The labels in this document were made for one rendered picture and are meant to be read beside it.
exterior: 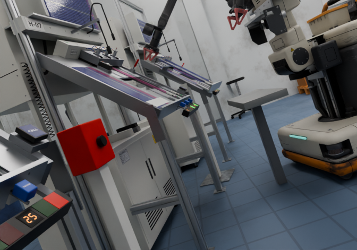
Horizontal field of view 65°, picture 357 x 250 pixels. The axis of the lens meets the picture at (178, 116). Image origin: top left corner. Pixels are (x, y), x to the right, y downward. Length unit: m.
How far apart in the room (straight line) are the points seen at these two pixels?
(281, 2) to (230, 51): 3.76
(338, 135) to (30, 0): 1.79
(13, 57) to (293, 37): 1.54
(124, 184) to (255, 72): 4.48
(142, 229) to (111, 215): 0.51
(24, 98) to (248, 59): 4.55
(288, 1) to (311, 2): 4.26
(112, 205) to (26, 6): 1.19
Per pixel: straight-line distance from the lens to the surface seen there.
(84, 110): 5.83
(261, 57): 5.68
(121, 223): 1.08
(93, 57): 1.80
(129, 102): 1.36
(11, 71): 1.72
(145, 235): 1.58
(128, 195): 1.50
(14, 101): 1.73
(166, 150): 1.30
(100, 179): 1.04
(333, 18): 2.00
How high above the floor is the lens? 0.76
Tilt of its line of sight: 4 degrees down
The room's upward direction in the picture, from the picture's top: 20 degrees counter-clockwise
